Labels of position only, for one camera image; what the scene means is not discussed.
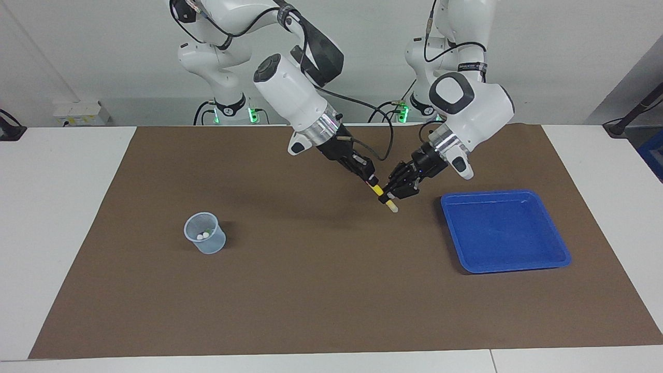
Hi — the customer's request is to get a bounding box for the blue plastic tray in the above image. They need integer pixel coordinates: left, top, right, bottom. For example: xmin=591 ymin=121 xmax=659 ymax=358
xmin=440 ymin=189 xmax=572 ymax=274

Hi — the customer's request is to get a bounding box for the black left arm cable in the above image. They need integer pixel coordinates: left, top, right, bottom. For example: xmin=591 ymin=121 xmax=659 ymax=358
xmin=417 ymin=0 xmax=487 ymax=143

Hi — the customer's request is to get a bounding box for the blue storage box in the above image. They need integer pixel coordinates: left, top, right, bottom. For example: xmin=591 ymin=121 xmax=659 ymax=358
xmin=637 ymin=130 xmax=663 ymax=183

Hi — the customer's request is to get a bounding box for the translucent plastic cup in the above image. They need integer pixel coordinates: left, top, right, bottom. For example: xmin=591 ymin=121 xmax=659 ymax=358
xmin=184 ymin=211 xmax=227 ymax=254

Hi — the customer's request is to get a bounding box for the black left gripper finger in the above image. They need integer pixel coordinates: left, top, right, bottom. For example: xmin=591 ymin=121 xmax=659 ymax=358
xmin=380 ymin=176 xmax=421 ymax=203
xmin=386 ymin=161 xmax=417 ymax=190

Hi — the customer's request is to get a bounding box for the white power strip box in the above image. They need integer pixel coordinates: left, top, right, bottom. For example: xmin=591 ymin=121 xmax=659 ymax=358
xmin=53 ymin=101 xmax=111 ymax=127

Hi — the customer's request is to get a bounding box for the black stand base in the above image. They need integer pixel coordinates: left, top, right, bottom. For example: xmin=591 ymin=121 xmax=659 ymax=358
xmin=0 ymin=109 xmax=27 ymax=141

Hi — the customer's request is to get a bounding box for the black base cable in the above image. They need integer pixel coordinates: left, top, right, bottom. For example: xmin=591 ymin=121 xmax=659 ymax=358
xmin=194 ymin=100 xmax=215 ymax=126
xmin=368 ymin=97 xmax=411 ymax=124

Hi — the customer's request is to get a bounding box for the black tripod pole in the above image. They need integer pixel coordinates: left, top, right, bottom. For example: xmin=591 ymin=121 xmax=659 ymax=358
xmin=603 ymin=83 xmax=663 ymax=138

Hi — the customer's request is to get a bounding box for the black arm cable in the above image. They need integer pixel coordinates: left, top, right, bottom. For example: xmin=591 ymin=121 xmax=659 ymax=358
xmin=417 ymin=0 xmax=487 ymax=143
xmin=171 ymin=0 xmax=395 ymax=161

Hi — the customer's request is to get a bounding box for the yellow pen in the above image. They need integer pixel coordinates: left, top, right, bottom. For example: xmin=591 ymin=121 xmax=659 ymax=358
xmin=370 ymin=181 xmax=399 ymax=213

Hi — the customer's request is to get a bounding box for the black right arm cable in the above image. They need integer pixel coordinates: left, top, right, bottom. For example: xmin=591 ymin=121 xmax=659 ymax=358
xmin=171 ymin=0 xmax=395 ymax=161

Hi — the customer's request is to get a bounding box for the brown table mat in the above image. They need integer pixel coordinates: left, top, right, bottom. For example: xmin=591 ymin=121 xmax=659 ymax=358
xmin=28 ymin=123 xmax=663 ymax=360

